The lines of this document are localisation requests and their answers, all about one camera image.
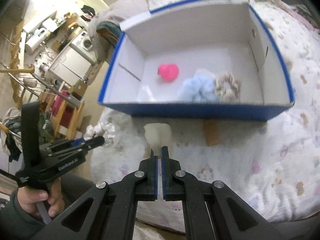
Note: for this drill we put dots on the cardboard box on floor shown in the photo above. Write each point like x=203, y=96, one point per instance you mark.
x=78, y=90

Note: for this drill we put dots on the orange brown soft block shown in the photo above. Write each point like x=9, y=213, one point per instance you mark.
x=211, y=132

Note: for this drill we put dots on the light blue fluffy cloth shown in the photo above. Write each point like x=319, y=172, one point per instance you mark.
x=200, y=88

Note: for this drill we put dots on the wooden drying rack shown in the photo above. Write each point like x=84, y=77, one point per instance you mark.
x=57, y=103

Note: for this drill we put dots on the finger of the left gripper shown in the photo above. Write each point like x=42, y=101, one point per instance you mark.
x=84, y=146
x=64, y=144

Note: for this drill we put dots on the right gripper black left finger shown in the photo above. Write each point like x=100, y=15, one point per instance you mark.
x=108, y=211

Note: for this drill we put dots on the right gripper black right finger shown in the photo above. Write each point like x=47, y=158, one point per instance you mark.
x=211, y=210

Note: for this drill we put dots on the blue white cardboard box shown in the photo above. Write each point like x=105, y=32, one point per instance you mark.
x=221, y=36

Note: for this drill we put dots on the translucent cream soft object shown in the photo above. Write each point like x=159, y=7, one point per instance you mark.
x=157, y=136

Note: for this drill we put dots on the white water heater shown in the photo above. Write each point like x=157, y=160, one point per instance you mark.
x=38, y=37

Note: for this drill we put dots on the white scrunchie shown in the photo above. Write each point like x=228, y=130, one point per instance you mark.
x=108, y=131

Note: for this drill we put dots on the beige patterned blanket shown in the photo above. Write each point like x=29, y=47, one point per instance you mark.
x=104, y=28

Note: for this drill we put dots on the white washing machine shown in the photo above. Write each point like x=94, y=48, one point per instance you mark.
x=83, y=46

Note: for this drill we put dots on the person's left hand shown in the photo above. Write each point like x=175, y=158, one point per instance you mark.
x=28, y=198

